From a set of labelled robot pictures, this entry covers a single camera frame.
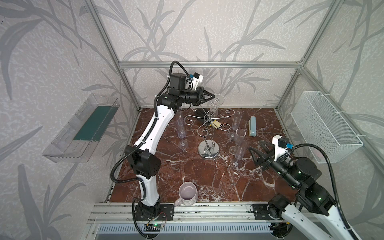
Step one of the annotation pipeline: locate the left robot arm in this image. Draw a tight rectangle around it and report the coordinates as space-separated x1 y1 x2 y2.
110 61 215 219

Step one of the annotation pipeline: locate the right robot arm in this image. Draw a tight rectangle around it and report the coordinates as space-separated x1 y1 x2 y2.
249 136 361 240

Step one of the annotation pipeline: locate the chrome wine glass rack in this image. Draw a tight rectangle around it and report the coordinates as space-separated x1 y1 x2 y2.
184 106 235 160

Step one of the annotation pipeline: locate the black yellow work glove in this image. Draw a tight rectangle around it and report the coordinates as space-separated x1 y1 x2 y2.
195 108 223 129

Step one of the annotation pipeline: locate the pink object in basket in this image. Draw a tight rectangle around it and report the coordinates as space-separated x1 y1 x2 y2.
313 149 324 159

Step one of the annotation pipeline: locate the lilac ceramic mug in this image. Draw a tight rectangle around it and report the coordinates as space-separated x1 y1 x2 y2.
174 182 198 208

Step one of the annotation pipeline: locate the green circuit board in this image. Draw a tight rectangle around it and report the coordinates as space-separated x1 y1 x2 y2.
145 222 166 232

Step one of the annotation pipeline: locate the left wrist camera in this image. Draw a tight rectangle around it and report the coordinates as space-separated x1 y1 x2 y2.
190 73 204 91

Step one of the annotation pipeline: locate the white wire wall basket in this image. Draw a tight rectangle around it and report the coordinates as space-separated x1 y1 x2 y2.
291 91 364 163

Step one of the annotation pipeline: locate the clear acrylic wall shelf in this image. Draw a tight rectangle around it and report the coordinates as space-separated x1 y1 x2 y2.
43 94 120 163

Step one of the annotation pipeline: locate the aluminium front rail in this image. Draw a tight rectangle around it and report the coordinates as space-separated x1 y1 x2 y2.
86 201 340 224

